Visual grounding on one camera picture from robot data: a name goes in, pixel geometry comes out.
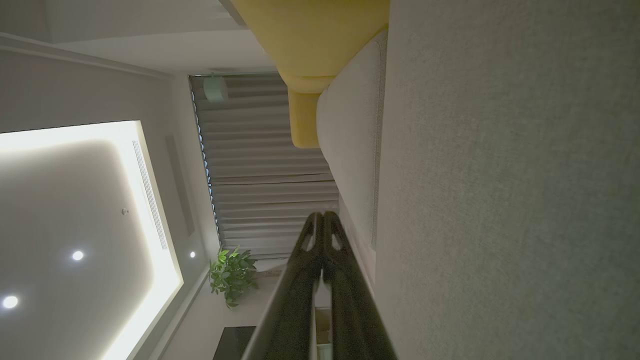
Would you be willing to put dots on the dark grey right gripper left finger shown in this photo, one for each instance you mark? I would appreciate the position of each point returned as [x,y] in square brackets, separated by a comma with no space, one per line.
[295,310]

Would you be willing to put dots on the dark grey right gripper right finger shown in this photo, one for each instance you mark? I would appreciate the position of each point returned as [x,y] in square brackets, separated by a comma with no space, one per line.
[355,320]

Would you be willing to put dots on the black flat television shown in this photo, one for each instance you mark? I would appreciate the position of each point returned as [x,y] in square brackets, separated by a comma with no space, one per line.
[235,344]

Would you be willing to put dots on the green leafy potted plant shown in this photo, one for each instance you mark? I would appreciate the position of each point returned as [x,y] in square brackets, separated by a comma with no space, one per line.
[231,275]

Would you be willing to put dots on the grey pleated curtain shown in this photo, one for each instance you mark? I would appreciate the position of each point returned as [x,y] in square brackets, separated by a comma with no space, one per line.
[265,165]

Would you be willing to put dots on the white ceiling air vent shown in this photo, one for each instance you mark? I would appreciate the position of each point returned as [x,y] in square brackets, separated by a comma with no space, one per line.
[150,195]

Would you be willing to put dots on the grey fabric ottoman seat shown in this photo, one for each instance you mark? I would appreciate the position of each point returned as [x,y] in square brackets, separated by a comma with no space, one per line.
[500,200]

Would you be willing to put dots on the yellow and grey fabric sofa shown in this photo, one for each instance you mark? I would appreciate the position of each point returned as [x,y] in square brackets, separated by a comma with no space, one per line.
[310,40]

